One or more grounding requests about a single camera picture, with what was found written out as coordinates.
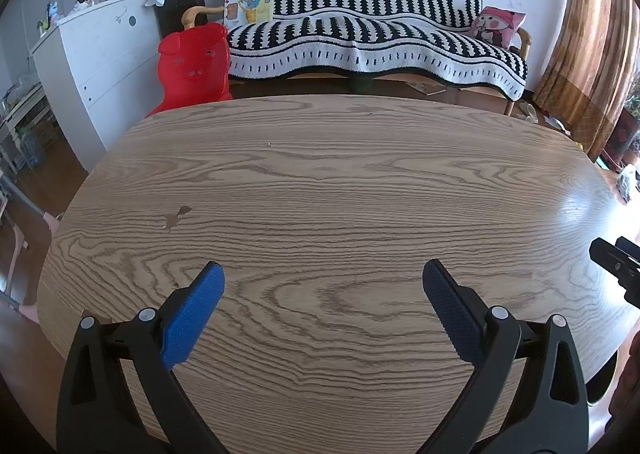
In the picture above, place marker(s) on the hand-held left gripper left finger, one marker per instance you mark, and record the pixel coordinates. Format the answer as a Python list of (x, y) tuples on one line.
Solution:
[(192, 319)]

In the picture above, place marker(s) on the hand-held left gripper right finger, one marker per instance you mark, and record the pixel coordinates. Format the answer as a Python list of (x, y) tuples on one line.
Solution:
[(452, 314)]

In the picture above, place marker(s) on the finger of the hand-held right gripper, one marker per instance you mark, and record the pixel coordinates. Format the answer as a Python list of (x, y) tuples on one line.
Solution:
[(631, 249), (617, 264)]

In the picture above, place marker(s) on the black bin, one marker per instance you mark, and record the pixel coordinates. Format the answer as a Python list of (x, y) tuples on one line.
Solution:
[(602, 381)]

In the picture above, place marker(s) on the person's right forearm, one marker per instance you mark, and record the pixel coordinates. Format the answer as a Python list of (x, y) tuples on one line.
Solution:
[(629, 384)]

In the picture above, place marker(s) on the grey plastic bag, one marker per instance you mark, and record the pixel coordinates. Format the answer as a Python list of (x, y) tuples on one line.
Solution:
[(630, 186)]

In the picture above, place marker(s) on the potted plant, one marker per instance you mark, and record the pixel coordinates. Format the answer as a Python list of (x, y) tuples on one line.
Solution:
[(625, 134)]

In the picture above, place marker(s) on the white floor papers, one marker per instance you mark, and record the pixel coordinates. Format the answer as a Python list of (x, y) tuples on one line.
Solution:
[(555, 123)]

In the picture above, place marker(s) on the white slippers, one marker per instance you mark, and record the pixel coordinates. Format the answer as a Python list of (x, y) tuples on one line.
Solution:
[(527, 111)]

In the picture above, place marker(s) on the grey pink metal stand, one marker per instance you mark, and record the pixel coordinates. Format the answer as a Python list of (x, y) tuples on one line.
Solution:
[(30, 206)]

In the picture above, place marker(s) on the brown curtain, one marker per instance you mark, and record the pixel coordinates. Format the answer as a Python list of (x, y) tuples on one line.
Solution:
[(590, 34)]

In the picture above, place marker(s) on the brown cardboard piece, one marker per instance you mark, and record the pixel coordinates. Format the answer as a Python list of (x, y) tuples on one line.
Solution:
[(425, 86)]

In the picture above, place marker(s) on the red plastic toy chair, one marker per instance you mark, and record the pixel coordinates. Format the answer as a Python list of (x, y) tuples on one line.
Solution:
[(192, 69)]

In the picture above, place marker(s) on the white shelf rack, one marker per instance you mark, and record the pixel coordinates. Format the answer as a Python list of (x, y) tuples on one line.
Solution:
[(22, 129)]

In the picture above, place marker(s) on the pink cartoon cushion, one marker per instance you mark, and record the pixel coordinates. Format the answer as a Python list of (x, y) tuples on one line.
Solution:
[(497, 29)]

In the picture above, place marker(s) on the white cabinet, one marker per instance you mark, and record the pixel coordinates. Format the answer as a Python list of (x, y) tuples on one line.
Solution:
[(105, 64)]

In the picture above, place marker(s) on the black white striped sofa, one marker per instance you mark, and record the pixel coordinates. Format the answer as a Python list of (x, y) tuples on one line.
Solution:
[(375, 29)]

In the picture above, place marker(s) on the wooden sofa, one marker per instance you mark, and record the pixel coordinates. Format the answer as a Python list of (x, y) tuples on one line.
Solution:
[(192, 14)]

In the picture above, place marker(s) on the black speaker box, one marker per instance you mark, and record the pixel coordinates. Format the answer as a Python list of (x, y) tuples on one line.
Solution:
[(177, 9)]

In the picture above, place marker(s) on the colourful picture book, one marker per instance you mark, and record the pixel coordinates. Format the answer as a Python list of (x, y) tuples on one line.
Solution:
[(250, 6)]

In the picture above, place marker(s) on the blue figurine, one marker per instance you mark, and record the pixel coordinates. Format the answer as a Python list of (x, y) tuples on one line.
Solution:
[(52, 11)]

